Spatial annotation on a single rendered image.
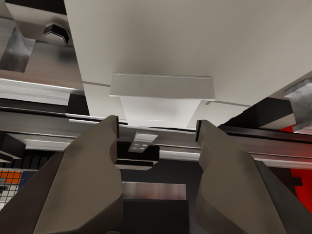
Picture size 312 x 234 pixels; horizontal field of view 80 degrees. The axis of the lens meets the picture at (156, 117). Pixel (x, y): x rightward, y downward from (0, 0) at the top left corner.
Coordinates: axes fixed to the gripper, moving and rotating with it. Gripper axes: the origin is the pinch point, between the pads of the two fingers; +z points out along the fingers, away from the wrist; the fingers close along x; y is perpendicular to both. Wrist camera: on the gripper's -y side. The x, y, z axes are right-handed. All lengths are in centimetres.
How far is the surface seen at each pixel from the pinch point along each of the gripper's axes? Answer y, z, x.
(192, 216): 61, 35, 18
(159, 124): 7.3, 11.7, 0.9
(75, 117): 7.1, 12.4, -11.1
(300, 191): 64, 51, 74
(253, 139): 26, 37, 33
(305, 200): 65, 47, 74
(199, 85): -1.5, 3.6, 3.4
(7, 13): -5.4, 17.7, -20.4
